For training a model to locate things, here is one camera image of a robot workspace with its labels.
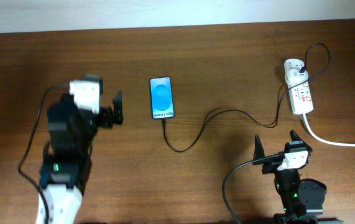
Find blue Galaxy smartphone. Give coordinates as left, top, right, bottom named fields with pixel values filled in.
left=150, top=77, right=175, bottom=119

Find black charger cable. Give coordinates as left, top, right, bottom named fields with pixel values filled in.
left=161, top=42, right=331, bottom=154

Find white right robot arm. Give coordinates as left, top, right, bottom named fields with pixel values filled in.
left=253, top=130, right=327, bottom=223

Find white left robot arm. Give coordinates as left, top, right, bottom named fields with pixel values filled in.
left=36, top=91, right=123, bottom=223

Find white charger adapter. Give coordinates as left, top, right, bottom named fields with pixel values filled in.
left=285, top=69, right=308, bottom=86

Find white power strip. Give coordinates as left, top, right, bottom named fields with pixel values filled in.
left=284, top=58, right=313, bottom=115

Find white power strip cord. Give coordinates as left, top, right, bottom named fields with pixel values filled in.
left=300, top=113, right=355, bottom=149

